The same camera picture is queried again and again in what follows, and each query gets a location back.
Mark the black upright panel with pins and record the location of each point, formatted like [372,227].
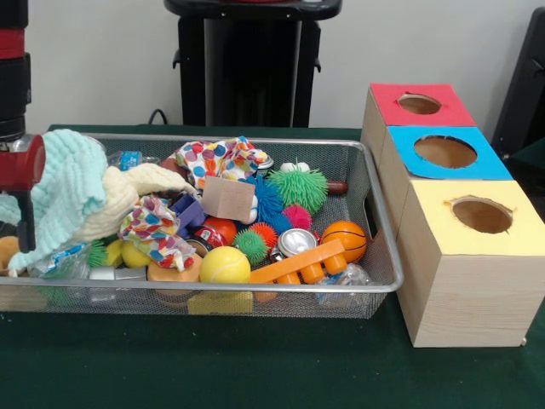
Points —
[523,85]

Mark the silver mesh bin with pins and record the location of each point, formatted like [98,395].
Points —
[370,191]

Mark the wooden three-hole box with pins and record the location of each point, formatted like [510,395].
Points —
[468,298]

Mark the green spiky ball toy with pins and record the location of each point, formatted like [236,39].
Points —
[298,187]

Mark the polka dot cloth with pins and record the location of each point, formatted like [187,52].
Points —
[213,157]

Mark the dark green side tablecloth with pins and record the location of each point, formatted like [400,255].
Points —
[532,155]

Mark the yellow ball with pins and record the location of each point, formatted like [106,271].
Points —
[225,265]

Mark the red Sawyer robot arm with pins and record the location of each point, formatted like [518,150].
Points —
[13,76]

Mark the mint green cloth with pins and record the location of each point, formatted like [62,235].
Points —
[72,187]

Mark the orange toy block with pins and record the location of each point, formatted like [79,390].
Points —
[306,260]

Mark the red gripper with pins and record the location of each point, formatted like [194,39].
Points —
[21,168]

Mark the beige cardboard block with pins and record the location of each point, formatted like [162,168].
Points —
[227,198]

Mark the orange toy basketball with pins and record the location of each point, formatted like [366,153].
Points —
[345,238]

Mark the cream white cloth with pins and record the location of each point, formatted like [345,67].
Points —
[145,179]

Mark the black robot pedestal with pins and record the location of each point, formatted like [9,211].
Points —
[238,76]

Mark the orange plush toy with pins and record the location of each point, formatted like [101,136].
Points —
[8,253]

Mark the pink spiky ball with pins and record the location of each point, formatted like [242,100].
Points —
[298,216]

